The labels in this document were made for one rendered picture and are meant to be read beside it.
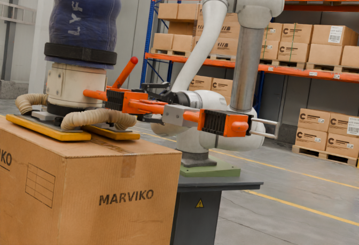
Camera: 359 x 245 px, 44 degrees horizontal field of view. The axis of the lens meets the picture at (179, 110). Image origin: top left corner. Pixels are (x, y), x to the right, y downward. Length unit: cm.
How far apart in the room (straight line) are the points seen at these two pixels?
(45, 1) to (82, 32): 368
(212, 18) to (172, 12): 891
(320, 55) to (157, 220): 750
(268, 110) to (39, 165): 933
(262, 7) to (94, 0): 72
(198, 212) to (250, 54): 74
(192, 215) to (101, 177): 92
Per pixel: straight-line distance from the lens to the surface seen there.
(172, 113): 107
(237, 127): 96
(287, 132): 1010
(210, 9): 173
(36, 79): 499
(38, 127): 135
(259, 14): 181
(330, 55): 861
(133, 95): 121
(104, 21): 137
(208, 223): 210
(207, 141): 198
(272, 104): 1034
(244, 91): 192
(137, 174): 125
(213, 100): 143
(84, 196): 116
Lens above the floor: 117
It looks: 5 degrees down
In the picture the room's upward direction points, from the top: 8 degrees clockwise
